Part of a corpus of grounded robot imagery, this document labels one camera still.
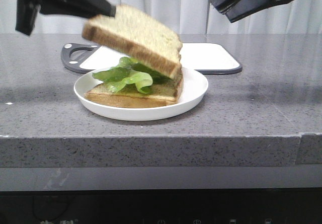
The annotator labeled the black appliance control panel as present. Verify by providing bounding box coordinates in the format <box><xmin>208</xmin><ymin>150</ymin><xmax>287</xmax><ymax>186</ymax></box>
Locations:
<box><xmin>1</xmin><ymin>188</ymin><xmax>321</xmax><ymax>223</ymax></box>

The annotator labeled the green lettuce leaf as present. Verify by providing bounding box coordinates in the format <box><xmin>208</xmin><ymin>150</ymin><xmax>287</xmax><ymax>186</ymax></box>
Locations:
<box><xmin>92</xmin><ymin>56</ymin><xmax>170</xmax><ymax>94</ymax></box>

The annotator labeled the toasted bread slice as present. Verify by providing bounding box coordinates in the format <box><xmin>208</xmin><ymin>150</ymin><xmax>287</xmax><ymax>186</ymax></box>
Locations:
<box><xmin>82</xmin><ymin>4</ymin><xmax>183</xmax><ymax>79</ymax></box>
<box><xmin>84</xmin><ymin>71</ymin><xmax>183</xmax><ymax>108</ymax></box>

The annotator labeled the white pleated curtain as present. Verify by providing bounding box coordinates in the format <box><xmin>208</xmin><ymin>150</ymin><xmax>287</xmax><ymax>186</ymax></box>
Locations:
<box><xmin>0</xmin><ymin>0</ymin><xmax>322</xmax><ymax>35</ymax></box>

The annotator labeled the white round plate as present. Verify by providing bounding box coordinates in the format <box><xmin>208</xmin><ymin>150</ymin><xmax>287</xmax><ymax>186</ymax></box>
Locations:
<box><xmin>73</xmin><ymin>67</ymin><xmax>208</xmax><ymax>121</ymax></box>

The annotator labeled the white cutting board grey rim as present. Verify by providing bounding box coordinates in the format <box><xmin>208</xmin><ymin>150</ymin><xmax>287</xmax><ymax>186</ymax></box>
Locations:
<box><xmin>61</xmin><ymin>43</ymin><xmax>243</xmax><ymax>75</ymax></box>

